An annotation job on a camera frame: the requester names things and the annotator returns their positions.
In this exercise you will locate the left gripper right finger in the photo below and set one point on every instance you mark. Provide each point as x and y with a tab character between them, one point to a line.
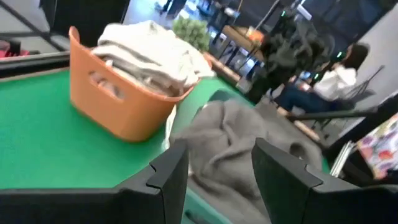
286	193

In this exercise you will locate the person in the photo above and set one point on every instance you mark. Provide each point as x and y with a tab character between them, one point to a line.
174	6
335	84

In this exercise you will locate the green artificial potted plant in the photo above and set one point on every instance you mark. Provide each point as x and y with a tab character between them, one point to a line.
192	32

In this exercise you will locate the light grey waffle towel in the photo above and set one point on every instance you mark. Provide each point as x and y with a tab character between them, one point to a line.
149	46

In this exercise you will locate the orange plastic basket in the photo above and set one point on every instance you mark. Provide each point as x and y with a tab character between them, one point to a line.
130	118

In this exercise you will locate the black metal table frame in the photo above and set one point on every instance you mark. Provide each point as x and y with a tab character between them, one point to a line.
31	63

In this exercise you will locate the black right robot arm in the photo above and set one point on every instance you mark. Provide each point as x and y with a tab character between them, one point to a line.
280	62

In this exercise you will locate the black standing panel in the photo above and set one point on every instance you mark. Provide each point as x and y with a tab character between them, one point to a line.
93	18

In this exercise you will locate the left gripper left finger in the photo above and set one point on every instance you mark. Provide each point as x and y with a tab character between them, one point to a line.
168	199

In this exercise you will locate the dark grey plain towel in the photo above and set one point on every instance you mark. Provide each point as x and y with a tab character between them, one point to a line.
230	149

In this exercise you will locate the grey office chair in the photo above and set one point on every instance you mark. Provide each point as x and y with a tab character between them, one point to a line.
363	93

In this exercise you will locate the brown background table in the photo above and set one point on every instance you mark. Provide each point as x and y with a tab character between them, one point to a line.
239	34

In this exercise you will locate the white paper stack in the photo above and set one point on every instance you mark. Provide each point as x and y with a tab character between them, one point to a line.
342	158

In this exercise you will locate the colourful printed bag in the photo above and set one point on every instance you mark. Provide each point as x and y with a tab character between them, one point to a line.
382	149

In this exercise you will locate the teal plastic basket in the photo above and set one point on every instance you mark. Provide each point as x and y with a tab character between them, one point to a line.
202	213

